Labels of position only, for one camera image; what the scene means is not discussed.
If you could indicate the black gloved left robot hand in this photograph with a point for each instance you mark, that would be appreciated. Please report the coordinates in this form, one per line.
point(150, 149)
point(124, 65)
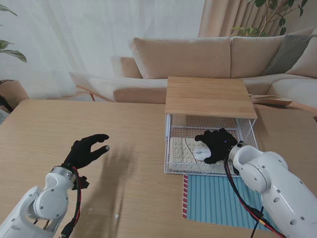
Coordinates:
point(81, 153)

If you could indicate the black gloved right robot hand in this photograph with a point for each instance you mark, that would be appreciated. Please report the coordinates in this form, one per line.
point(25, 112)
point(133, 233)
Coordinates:
point(220, 143)

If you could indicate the white computer mouse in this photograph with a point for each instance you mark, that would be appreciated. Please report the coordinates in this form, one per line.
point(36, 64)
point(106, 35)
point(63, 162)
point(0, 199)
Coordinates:
point(200, 154)

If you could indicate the blue striped mouse pad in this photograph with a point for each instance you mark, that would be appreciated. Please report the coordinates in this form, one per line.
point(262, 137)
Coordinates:
point(213, 198)

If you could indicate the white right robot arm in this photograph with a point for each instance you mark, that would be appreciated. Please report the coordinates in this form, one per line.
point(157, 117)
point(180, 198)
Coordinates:
point(277, 183)

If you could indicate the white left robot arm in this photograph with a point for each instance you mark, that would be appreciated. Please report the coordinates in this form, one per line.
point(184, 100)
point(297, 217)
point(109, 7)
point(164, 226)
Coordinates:
point(44, 200)

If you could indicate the cream keyboard with round keys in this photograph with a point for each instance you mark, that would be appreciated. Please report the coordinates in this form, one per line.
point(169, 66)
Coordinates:
point(180, 151)

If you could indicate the wooden dish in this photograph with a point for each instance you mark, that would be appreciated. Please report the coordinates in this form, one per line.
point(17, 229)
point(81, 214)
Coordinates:
point(272, 100)

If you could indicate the beige sofa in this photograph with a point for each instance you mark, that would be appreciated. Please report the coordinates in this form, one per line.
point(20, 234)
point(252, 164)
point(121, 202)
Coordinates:
point(185, 59)

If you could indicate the black tripod stand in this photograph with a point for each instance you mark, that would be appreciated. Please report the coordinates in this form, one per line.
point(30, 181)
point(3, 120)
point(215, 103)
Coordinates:
point(5, 104)

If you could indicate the beige plant pot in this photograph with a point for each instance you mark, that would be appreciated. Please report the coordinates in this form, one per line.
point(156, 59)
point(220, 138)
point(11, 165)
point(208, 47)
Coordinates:
point(13, 90)

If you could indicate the white sheer curtain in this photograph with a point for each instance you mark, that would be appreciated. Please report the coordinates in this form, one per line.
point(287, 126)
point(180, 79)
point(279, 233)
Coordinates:
point(86, 44)

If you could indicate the gray cushion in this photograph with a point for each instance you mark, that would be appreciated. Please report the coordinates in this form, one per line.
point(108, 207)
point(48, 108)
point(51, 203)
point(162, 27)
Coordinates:
point(287, 54)

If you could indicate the green plant in beige pot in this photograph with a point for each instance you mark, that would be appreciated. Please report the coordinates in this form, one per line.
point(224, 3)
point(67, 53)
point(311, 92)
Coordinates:
point(15, 53)

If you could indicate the beige curtain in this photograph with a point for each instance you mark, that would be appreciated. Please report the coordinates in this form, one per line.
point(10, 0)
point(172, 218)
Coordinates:
point(223, 17)

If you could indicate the tall green leafy plant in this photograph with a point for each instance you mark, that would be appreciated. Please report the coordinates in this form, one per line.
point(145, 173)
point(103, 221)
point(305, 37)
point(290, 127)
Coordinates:
point(270, 17)

